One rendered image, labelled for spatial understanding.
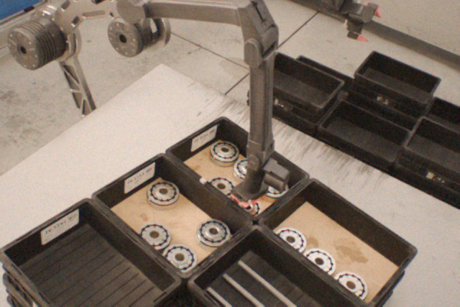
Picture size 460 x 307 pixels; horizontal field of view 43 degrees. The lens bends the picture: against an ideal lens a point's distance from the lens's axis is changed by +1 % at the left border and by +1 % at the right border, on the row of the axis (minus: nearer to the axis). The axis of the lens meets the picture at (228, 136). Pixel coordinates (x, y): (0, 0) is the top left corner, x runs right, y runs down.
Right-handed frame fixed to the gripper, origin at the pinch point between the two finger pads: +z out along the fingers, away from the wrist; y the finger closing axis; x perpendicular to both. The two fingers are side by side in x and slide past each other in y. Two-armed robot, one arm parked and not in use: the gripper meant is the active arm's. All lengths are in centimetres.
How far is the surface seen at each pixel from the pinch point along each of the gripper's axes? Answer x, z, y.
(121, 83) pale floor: 164, 89, 75
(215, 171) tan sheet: 19.7, 4.3, 5.8
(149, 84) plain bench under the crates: 84, 18, 28
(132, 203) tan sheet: 24.4, 4.5, -26.0
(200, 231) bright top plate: 1.5, 1.2, -17.9
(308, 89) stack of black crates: 58, 39, 115
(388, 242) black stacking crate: -38.1, -2.8, 24.3
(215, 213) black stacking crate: 3.9, 1.0, -9.4
